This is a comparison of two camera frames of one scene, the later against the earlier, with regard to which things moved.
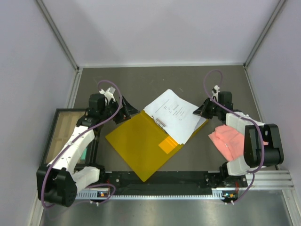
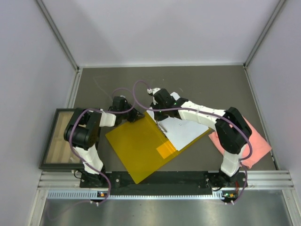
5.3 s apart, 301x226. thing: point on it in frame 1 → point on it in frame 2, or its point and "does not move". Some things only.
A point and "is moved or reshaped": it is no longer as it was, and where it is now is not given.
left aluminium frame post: x=58 y=33 does not move
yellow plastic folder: x=147 y=146 is moved or reshaped
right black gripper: x=202 y=110 → x=159 y=117
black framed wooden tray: x=63 y=127 does not move
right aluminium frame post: x=266 y=28 does not move
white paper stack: x=176 y=115 is moved or reshaped
